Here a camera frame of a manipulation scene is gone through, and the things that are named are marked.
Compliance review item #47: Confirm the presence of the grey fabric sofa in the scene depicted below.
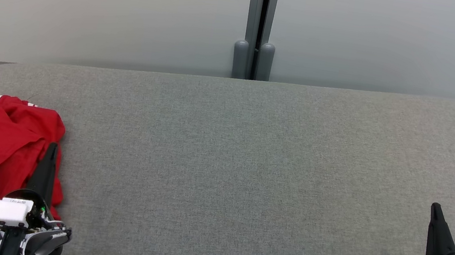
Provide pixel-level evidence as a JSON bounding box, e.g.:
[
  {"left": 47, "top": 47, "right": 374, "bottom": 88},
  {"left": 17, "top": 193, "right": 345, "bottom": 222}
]
[{"left": 0, "top": 28, "right": 455, "bottom": 255}]

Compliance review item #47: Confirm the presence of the grey cylindrical post bumper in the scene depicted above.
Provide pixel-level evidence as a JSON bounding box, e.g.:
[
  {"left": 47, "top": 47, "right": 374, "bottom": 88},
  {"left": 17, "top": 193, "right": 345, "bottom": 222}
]
[
  {"left": 230, "top": 39, "right": 251, "bottom": 80},
  {"left": 255, "top": 42, "right": 277, "bottom": 82}
]

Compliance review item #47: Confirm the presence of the grey metal partition post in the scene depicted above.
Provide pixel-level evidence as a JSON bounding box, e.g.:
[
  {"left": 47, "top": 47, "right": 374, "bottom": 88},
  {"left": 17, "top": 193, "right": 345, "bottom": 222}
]
[{"left": 238, "top": 0, "right": 280, "bottom": 82}]

